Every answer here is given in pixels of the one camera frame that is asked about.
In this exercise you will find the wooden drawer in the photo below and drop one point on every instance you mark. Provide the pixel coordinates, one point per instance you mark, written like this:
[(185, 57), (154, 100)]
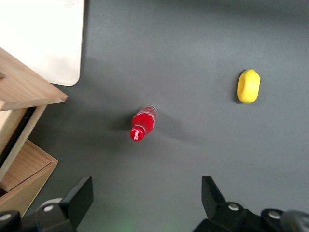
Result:
[(26, 84), (31, 159)]

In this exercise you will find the red cola bottle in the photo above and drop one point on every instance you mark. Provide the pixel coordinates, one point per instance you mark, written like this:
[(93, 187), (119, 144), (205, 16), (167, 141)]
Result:
[(143, 120)]

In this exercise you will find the yellow lemon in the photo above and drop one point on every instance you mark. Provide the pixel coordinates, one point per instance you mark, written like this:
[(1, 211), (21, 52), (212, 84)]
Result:
[(248, 85)]

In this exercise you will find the wooden drawer cabinet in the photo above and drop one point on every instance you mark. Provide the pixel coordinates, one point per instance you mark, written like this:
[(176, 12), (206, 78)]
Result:
[(21, 198)]

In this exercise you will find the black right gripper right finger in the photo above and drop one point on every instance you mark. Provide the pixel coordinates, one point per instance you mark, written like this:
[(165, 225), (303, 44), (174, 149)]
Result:
[(213, 205)]

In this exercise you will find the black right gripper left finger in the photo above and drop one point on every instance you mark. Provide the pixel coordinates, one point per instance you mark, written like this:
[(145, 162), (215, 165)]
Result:
[(77, 200)]

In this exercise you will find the cream rectangular tray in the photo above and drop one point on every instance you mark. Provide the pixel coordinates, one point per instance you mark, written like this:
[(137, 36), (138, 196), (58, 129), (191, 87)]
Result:
[(41, 36)]

